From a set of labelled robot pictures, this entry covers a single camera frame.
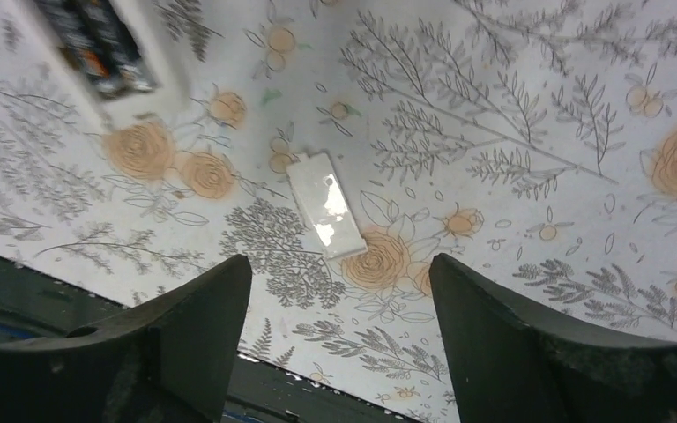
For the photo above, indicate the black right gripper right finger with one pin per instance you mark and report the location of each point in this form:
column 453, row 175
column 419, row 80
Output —
column 512, row 359

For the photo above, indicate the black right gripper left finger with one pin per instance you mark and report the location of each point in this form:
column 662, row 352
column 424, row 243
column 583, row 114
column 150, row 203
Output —
column 167, row 360

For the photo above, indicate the white battery cover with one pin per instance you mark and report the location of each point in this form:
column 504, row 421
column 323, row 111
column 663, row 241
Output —
column 323, row 206

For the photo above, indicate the white remote control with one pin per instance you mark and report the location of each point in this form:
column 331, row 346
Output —
column 114, row 58

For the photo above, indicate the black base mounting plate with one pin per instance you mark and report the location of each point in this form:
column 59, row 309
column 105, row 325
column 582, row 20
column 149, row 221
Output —
column 34, row 304

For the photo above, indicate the floral patterned table mat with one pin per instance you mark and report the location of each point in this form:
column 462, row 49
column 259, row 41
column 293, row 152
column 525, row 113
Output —
column 535, row 141

